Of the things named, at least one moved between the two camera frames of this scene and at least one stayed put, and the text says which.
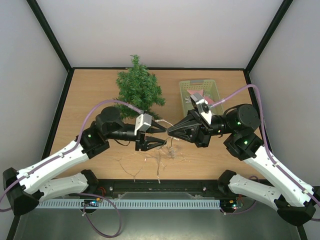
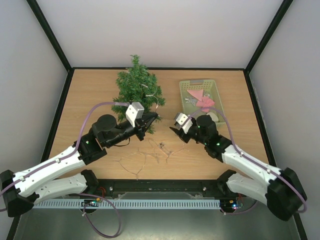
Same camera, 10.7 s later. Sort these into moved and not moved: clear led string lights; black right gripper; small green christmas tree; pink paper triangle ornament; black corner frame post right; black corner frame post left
Moved: black right gripper; pink paper triangle ornament; clear led string lights
Not moved: small green christmas tree; black corner frame post left; black corner frame post right
